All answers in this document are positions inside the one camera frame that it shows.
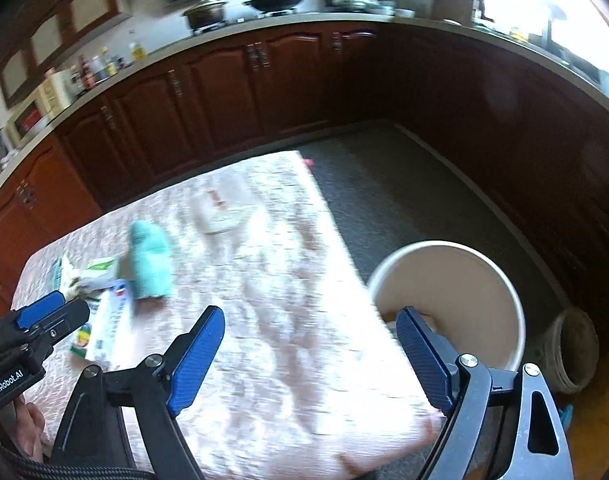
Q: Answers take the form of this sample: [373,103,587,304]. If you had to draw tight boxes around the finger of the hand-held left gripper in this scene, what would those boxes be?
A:
[27,300,91,356]
[0,291,68,341]

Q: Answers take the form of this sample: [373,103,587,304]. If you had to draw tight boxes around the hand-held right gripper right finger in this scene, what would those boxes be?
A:
[395,306,574,480]

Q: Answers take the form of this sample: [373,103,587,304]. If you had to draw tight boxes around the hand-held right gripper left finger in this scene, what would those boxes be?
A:
[49,305,226,480]

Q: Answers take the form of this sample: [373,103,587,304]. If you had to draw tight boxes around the white milk carton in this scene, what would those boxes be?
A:
[69,290,132,366]

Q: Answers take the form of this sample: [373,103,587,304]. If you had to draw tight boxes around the green and white wrapper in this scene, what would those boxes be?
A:
[52,255,120,293]

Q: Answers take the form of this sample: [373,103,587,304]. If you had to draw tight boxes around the white plastic bucket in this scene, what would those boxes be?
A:
[367,241,528,371]

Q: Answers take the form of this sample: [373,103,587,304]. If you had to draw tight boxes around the blue snack packet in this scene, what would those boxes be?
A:
[127,220,174,301]

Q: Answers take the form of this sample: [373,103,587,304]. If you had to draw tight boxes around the person's left hand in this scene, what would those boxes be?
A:
[7,401,46,462]

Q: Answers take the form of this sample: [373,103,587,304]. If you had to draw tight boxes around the dirty grey bucket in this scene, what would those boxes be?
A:
[539,307,599,395]

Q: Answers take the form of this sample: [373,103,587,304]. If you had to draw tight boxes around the cream microwave oven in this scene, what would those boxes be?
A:
[9,67,80,133]

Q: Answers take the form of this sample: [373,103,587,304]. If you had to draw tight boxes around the yellow oil bottle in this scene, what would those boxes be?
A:
[128,30,148,63]

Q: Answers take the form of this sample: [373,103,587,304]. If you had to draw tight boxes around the wooden base cabinets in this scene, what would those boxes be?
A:
[0,22,609,336]

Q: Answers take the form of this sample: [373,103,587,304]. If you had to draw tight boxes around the brown cooking pot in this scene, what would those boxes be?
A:
[182,0,228,31]

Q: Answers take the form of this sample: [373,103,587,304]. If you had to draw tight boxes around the wooden cutting board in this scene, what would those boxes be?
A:
[431,0,475,23]

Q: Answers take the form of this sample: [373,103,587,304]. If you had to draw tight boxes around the black wok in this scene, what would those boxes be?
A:
[244,0,330,13]

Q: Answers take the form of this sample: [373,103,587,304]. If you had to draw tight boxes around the bright window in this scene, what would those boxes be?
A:
[459,0,609,81]

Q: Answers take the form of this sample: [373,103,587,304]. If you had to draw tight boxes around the black braided cable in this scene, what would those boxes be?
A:
[0,427,145,480]

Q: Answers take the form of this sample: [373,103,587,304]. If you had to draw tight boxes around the wooden wall cabinets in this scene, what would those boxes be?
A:
[0,0,135,106]

